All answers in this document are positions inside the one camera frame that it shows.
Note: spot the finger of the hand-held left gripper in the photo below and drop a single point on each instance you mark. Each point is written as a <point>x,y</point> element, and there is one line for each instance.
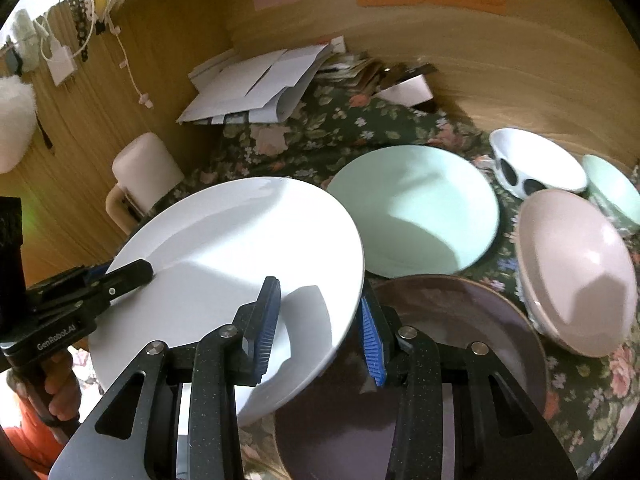
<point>95,274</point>
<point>125,277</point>

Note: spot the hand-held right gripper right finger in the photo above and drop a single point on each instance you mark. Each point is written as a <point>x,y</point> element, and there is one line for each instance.
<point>372,345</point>

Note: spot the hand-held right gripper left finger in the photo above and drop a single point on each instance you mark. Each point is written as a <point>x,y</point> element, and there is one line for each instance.
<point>265,330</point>

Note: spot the large white plate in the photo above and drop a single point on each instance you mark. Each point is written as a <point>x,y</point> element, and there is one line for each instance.
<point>225,240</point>

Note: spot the pink bowl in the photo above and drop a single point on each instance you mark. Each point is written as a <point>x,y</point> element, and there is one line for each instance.
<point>575,270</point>

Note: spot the small mint green bowl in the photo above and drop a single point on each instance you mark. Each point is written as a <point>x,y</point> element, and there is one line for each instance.
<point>612,192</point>

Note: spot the person's left hand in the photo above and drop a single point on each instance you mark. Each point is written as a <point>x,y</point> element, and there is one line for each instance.
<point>60,390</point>

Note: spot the brown plate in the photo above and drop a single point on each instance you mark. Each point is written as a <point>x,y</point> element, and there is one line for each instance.
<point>450,310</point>

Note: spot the white mug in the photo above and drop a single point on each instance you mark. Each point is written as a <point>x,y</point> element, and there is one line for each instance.
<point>145,170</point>

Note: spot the mint green plate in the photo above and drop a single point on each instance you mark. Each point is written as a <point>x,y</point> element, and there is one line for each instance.
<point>415,210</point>

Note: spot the white fluffy item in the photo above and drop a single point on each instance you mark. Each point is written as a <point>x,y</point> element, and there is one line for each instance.
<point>15,120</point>

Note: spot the floral tablecloth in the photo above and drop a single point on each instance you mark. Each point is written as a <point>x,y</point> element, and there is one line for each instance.
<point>310,160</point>

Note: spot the white charger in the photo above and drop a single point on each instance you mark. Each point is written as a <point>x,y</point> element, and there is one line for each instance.
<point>62,65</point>

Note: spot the stack of white envelopes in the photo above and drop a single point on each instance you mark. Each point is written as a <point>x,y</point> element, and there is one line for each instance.
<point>250,80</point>

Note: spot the white bowl with black spots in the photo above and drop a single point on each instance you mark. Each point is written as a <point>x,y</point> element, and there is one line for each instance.
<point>535,157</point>

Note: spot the pale green fuzzy item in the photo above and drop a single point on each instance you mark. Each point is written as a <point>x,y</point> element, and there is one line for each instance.
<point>25,35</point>

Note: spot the small white box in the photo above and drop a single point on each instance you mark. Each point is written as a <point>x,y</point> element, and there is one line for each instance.
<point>405,92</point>

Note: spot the pile of loose papers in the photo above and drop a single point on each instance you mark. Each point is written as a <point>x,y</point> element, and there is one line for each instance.
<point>360,72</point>

